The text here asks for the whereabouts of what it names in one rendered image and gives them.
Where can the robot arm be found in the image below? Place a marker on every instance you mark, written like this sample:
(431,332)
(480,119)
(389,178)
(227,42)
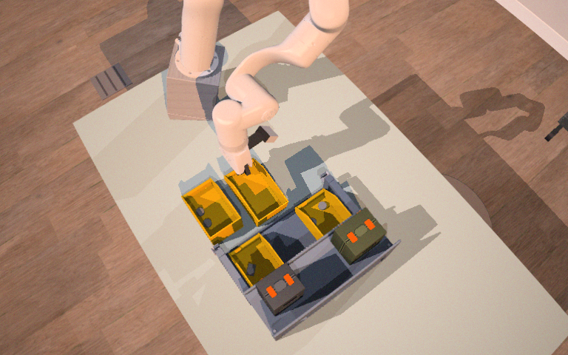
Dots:
(250,103)

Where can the dark grey tool case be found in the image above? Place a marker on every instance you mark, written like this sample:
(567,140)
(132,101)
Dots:
(281,288)

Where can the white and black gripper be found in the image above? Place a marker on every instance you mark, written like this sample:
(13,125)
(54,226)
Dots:
(239,161)

